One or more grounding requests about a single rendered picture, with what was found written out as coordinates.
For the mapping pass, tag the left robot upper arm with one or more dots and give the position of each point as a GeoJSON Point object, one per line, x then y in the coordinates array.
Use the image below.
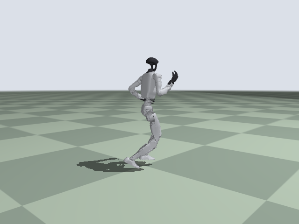
{"type": "Point", "coordinates": [135, 84]}

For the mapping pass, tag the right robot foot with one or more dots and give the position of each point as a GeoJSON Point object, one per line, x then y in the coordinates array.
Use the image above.
{"type": "Point", "coordinates": [133, 163]}

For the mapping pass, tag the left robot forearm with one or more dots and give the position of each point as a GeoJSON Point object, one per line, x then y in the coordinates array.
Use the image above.
{"type": "Point", "coordinates": [137, 95]}

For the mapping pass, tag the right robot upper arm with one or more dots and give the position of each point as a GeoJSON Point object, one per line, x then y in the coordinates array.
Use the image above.
{"type": "Point", "coordinates": [157, 78]}

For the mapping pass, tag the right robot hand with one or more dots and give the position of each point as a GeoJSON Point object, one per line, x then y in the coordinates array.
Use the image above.
{"type": "Point", "coordinates": [174, 77]}

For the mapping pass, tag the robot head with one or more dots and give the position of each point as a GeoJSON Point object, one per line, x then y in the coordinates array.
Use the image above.
{"type": "Point", "coordinates": [152, 61]}

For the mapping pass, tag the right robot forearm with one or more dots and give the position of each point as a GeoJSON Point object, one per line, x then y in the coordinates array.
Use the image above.
{"type": "Point", "coordinates": [166, 89]}

